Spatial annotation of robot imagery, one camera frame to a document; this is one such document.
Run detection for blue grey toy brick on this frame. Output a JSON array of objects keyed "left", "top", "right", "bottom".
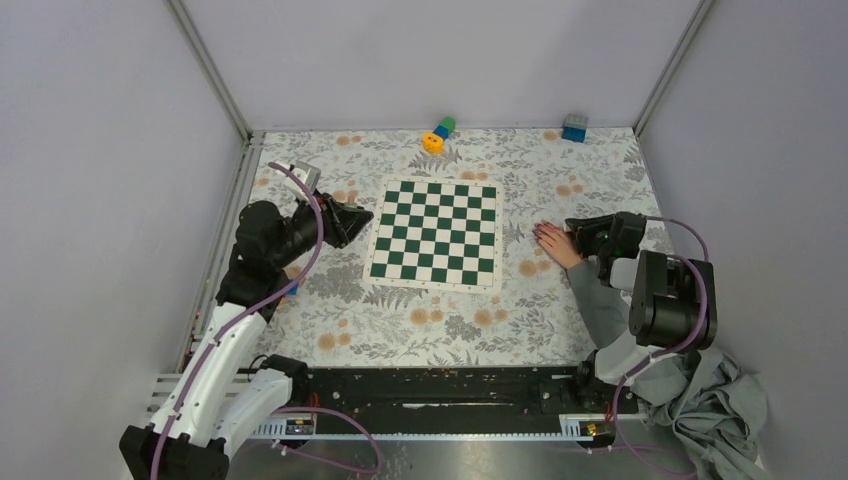
[{"left": 561, "top": 113, "right": 589, "bottom": 143}]

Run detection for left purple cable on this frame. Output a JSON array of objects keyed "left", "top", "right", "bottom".
[{"left": 148, "top": 160, "right": 386, "bottom": 480}]

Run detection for blue green toy block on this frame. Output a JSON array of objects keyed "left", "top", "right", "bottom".
[{"left": 432, "top": 116, "right": 456, "bottom": 140}]

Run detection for grey cloth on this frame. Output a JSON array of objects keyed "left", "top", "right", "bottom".
[{"left": 631, "top": 348, "right": 771, "bottom": 479}]

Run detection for person's hand painted nails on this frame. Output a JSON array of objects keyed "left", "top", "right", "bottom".
[{"left": 533, "top": 222, "right": 584, "bottom": 269}]

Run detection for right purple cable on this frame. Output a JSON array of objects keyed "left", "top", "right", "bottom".
[{"left": 589, "top": 215, "right": 713, "bottom": 478}]

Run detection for purple cable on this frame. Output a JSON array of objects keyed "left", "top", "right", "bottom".
[
  {"left": 589, "top": 215, "right": 713, "bottom": 478},
  {"left": 148, "top": 160, "right": 386, "bottom": 480}
]

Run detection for orange round toy brick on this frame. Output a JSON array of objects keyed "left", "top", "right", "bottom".
[{"left": 421, "top": 132, "right": 444, "bottom": 154}]

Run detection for grey sleeved forearm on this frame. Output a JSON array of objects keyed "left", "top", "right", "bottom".
[{"left": 566, "top": 261, "right": 629, "bottom": 349}]

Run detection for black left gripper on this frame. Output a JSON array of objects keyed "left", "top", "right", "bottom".
[{"left": 272, "top": 189, "right": 374, "bottom": 269}]

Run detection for green white chessboard mat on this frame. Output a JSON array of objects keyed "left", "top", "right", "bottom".
[{"left": 363, "top": 175, "right": 505, "bottom": 295}]

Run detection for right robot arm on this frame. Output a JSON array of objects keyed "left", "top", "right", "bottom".
[{"left": 564, "top": 212, "right": 718, "bottom": 412}]

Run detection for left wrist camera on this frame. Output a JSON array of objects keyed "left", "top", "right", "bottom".
[{"left": 268, "top": 161, "right": 321, "bottom": 201}]

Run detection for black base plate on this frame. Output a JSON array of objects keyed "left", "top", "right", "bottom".
[{"left": 272, "top": 365, "right": 640, "bottom": 440}]

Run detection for aluminium frame rail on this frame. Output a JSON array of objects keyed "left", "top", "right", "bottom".
[{"left": 174, "top": 130, "right": 266, "bottom": 373}]

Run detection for floral tablecloth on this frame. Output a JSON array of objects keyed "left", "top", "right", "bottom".
[{"left": 250, "top": 128, "right": 659, "bottom": 367}]

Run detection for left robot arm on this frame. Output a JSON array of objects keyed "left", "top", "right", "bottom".
[{"left": 119, "top": 193, "right": 374, "bottom": 479}]

